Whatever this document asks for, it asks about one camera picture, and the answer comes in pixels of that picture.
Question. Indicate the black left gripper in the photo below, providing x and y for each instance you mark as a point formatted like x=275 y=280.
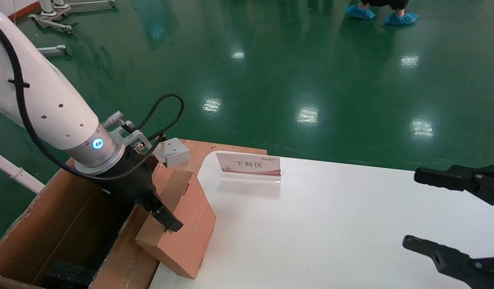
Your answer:
x=130 y=180

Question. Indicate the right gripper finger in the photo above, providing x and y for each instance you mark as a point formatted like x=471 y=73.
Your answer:
x=443 y=176
x=447 y=257

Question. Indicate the small cardboard box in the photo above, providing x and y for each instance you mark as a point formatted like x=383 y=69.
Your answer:
x=186 y=241

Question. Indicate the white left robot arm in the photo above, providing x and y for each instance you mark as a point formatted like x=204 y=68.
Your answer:
x=42 y=100

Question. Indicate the large cardboard box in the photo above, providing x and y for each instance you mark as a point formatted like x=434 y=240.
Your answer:
x=70 y=224

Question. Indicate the acrylic sign with red print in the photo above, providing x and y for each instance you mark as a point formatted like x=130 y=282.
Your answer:
x=246 y=164

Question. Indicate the black foam pad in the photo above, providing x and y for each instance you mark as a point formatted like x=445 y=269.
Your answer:
x=70 y=273

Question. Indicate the person in black trousers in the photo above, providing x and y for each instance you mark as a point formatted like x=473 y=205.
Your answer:
x=385 y=3

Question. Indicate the grey robot stand base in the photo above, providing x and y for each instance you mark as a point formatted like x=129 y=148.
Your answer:
x=52 y=50
x=50 y=23

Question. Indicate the white humanoid robot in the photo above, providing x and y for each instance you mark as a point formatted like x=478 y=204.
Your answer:
x=50 y=8

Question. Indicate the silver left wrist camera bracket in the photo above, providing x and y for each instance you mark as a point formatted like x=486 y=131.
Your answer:
x=172 y=152

